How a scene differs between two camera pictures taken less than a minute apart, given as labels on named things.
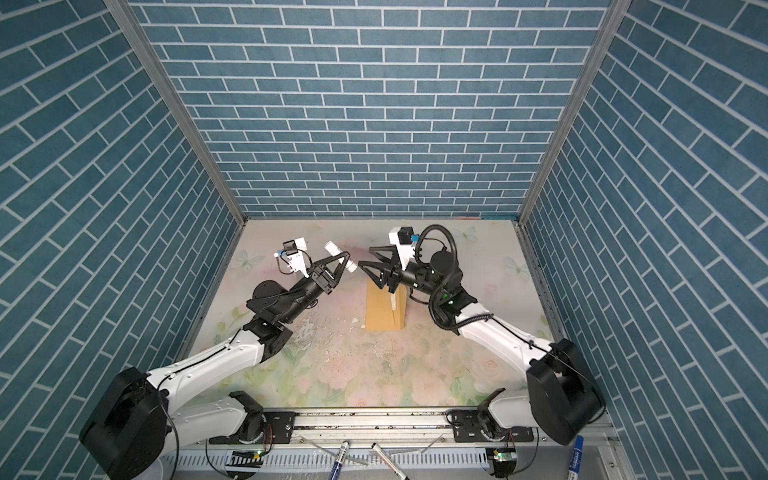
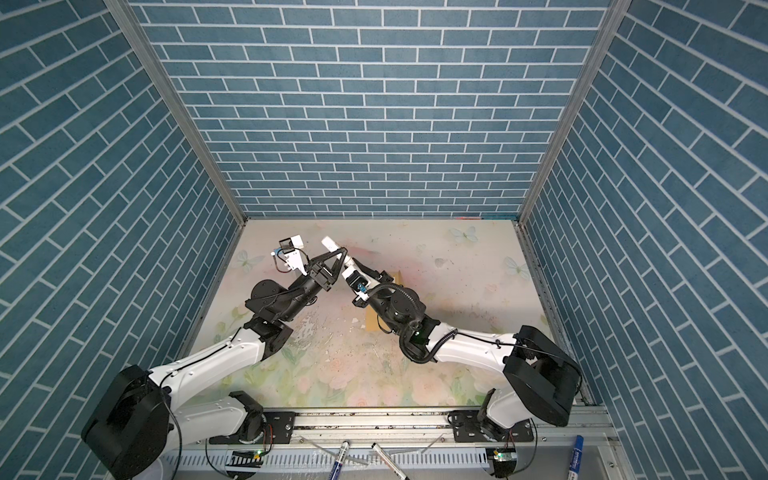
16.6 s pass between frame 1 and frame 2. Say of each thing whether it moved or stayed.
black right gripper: moved
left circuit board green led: stayed
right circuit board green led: stayed
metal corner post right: stayed
